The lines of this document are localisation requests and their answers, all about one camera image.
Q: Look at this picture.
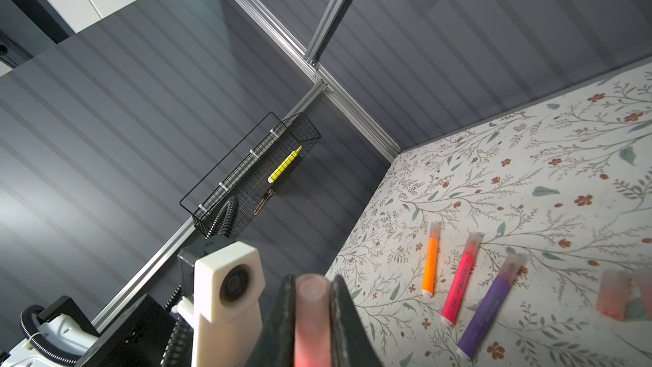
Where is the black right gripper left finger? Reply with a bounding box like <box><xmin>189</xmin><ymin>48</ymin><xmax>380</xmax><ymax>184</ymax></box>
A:
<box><xmin>245</xmin><ymin>275</ymin><xmax>296</xmax><ymax>367</ymax></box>

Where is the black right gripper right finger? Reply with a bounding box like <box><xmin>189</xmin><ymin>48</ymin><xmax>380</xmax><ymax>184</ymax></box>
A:
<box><xmin>329</xmin><ymin>275</ymin><xmax>382</xmax><ymax>367</ymax></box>

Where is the orange highlighter pen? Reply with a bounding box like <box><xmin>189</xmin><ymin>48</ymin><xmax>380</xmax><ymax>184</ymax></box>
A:
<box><xmin>422</xmin><ymin>222</ymin><xmax>441</xmax><ymax>298</ymax></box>

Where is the pink highlighter pen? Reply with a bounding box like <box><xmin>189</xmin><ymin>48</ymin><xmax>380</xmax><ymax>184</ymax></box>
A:
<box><xmin>441</xmin><ymin>233</ymin><xmax>483</xmax><ymax>327</ymax></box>

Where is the purple highlighter pen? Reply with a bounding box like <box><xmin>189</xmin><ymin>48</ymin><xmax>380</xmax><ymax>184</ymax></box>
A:
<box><xmin>456</xmin><ymin>253</ymin><xmax>527</xmax><ymax>360</ymax></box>

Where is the clear pink pen cap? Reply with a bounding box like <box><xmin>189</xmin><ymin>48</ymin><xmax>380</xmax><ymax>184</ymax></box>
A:
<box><xmin>633</xmin><ymin>268</ymin><xmax>652</xmax><ymax>318</ymax></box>
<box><xmin>595</xmin><ymin>269</ymin><xmax>630</xmax><ymax>320</ymax></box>

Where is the yellow highlighter in basket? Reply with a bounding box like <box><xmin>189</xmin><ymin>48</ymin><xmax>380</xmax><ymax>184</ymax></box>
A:
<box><xmin>268</xmin><ymin>146</ymin><xmax>303</xmax><ymax>185</ymax></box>

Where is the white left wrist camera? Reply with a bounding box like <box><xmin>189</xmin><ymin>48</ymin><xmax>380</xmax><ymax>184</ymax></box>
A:
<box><xmin>178</xmin><ymin>235</ymin><xmax>266</xmax><ymax>366</ymax></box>

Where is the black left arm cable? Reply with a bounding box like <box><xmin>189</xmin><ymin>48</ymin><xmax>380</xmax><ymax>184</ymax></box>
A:
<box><xmin>19</xmin><ymin>195</ymin><xmax>240</xmax><ymax>367</ymax></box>

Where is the black wire mesh basket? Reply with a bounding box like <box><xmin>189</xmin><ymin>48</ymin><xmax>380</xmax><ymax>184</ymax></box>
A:
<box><xmin>180</xmin><ymin>112</ymin><xmax>321</xmax><ymax>239</ymax></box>

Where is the aluminium frame corner post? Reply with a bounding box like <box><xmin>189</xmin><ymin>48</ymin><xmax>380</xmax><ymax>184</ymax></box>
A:
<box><xmin>234</xmin><ymin>0</ymin><xmax>401</xmax><ymax>162</ymax></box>

